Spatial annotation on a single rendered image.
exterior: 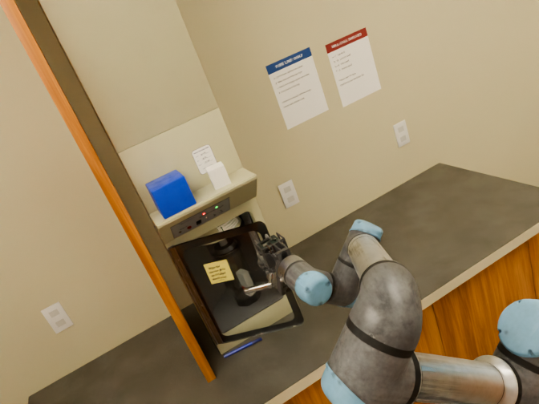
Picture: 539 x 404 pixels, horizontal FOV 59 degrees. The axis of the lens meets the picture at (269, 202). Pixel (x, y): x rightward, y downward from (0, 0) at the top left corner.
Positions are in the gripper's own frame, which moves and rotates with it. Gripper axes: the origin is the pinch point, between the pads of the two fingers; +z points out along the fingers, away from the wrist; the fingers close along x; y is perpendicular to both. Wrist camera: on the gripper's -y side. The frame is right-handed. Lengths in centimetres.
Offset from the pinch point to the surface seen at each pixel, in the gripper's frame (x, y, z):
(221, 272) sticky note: 12.8, -5.1, 8.6
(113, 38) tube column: 11, 68, 16
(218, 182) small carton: 2.6, 22.0, 7.6
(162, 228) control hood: 22.8, 18.4, 5.0
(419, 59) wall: -116, 14, 59
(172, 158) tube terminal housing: 10.8, 32.3, 15.7
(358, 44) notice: -87, 32, 59
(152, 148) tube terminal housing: 14.6, 37.2, 15.7
